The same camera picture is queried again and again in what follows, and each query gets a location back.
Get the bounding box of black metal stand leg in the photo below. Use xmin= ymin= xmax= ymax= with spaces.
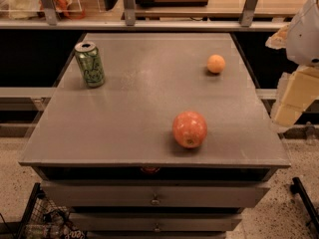
xmin=290 ymin=177 xmax=319 ymax=233

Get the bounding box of red object inside drawer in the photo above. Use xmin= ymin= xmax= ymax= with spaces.
xmin=141 ymin=166 xmax=160 ymax=174

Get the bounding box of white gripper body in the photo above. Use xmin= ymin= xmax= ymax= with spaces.
xmin=286 ymin=0 xmax=319 ymax=67

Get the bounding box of black wire basket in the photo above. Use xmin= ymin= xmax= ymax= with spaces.
xmin=17 ymin=183 xmax=88 ymax=239

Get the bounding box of wooden shelf with metal brackets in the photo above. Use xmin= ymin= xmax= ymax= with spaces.
xmin=0 ymin=0 xmax=307 ymax=32

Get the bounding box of clear plastic bin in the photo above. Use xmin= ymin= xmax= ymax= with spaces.
xmin=0 ymin=0 xmax=85 ymax=20

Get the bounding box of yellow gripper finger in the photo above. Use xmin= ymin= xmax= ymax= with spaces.
xmin=265 ymin=25 xmax=289 ymax=50

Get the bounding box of small orange fruit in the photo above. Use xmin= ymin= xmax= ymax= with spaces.
xmin=207 ymin=55 xmax=225 ymax=74

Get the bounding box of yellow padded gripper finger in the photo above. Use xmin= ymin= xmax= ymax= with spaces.
xmin=270 ymin=66 xmax=319 ymax=127

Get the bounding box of red apple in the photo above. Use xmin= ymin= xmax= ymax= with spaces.
xmin=172 ymin=111 xmax=207 ymax=148

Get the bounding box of green soda can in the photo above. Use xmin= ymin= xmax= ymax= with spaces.
xmin=75 ymin=41 xmax=105 ymax=88

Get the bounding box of grey drawer cabinet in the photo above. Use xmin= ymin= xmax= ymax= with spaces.
xmin=21 ymin=33 xmax=290 ymax=239

